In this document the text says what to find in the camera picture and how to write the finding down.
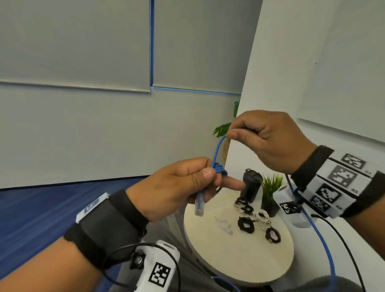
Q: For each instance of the person's right hand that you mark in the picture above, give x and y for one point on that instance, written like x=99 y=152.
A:
x=276 y=141

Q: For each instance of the person's left hand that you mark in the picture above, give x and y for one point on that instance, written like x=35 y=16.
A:
x=171 y=189

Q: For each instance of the person's right forearm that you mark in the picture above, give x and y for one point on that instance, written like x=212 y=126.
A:
x=370 y=231

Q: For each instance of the person's left forearm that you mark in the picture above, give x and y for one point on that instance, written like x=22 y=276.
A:
x=45 y=270

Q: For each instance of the person's dark trousers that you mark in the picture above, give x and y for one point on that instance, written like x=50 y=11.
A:
x=192 y=270

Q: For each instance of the black marker wristband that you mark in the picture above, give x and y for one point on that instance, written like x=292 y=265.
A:
x=108 y=228
x=309 y=165

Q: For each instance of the black tumbler with lid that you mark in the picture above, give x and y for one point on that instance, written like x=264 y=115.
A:
x=252 y=186

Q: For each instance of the small potted grass plant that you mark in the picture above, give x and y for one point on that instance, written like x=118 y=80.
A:
x=270 y=192

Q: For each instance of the large leafy green plant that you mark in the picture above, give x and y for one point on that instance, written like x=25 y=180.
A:
x=224 y=127

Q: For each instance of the small clear plastic piece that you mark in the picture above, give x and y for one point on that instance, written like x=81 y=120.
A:
x=224 y=225

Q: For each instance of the round white table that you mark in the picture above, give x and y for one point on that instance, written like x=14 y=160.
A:
x=246 y=258

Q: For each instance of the white wall whiteboard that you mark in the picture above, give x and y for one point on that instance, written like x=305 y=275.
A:
x=349 y=66

